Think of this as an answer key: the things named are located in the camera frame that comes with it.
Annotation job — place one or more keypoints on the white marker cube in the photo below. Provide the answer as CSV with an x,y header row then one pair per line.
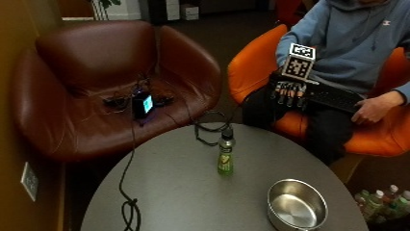
x,y
298,61

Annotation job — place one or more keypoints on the orange armchair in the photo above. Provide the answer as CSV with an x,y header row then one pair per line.
x,y
256,64

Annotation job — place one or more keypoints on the the person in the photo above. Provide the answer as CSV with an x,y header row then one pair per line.
x,y
350,48

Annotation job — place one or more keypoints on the green plastic bottle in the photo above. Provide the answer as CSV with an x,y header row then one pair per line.
x,y
225,154

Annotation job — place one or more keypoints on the black device with lit screen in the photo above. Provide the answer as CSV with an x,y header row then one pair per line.
x,y
143,105

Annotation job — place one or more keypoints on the steel bowl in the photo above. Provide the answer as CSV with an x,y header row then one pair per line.
x,y
297,205

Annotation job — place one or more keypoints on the white cardboard box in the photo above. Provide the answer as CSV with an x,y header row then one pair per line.
x,y
189,12

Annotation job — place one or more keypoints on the white cabinet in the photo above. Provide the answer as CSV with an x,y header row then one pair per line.
x,y
172,9

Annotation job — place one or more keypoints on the group of plastic bottles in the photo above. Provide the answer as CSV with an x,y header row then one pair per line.
x,y
384,203

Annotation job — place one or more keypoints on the brown leather armchair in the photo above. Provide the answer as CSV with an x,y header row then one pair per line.
x,y
107,86

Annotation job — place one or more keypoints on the white wall socket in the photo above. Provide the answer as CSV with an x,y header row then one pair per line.
x,y
29,181

